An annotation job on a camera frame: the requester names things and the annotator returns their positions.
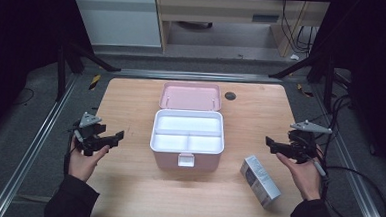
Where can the white and blue carton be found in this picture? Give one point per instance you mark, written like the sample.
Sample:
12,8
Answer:
259,180

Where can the pink storage box with lid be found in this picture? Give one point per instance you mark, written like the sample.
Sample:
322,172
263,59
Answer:
191,96

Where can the person's right hand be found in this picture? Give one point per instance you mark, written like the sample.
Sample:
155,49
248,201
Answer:
302,177

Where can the white divided tray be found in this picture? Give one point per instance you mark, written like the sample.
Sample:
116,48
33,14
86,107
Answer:
188,131

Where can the round black table grommet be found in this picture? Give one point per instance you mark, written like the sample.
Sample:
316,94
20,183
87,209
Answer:
230,96

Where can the person's left hand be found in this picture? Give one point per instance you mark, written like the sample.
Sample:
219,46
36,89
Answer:
83,164

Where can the black stand legs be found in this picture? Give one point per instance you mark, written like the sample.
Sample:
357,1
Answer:
319,70
73,58

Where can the small white floor scrap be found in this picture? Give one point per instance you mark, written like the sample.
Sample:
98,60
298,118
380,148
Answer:
294,57

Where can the aluminium floor rail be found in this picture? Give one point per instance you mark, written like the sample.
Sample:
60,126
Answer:
196,76
28,153
354,183

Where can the white cabinet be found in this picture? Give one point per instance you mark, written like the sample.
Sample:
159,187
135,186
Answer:
119,19

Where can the light wooden desk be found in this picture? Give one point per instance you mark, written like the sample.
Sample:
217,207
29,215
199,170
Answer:
226,10

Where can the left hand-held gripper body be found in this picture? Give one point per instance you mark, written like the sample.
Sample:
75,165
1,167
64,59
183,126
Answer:
88,133

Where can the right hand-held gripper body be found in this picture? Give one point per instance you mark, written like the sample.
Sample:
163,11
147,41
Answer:
303,144

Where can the black curtain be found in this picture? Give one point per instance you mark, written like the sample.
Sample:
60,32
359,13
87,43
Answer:
17,46
376,81

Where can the yellow and black tape strip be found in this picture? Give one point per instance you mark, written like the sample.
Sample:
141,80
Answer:
304,90
94,82

